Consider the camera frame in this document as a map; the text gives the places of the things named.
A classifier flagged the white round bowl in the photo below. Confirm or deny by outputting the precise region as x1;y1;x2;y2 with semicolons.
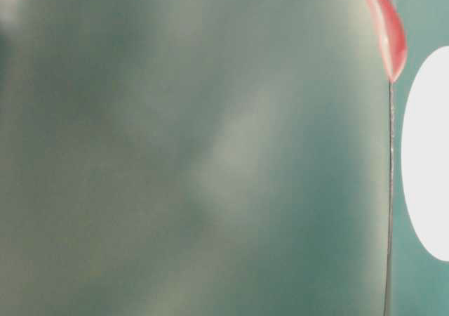
401;46;448;261

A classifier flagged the pink plastic spoon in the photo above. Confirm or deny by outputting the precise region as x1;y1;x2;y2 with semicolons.
366;0;408;84

